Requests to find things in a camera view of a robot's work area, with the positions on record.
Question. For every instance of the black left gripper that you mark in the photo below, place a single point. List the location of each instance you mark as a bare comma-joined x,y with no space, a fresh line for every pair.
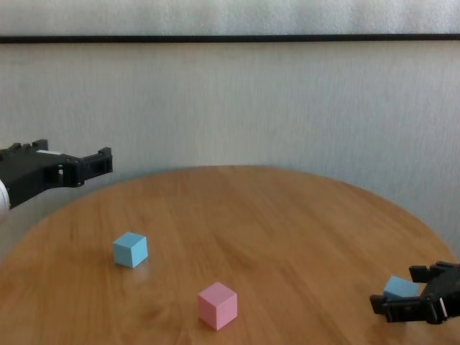
25,176

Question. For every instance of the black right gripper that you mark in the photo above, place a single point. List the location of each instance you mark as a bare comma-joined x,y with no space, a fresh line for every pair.
451,291

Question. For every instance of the light blue cube block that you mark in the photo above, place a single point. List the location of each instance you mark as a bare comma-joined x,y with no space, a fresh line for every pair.
127,251
400,287

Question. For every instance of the pink cube block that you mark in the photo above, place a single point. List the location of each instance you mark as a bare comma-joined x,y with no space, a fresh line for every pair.
215,307

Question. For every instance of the frosted white window panel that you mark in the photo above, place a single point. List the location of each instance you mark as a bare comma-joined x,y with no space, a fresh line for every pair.
230,16

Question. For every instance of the black wall rail strip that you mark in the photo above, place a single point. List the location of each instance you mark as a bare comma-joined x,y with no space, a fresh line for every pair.
230,39

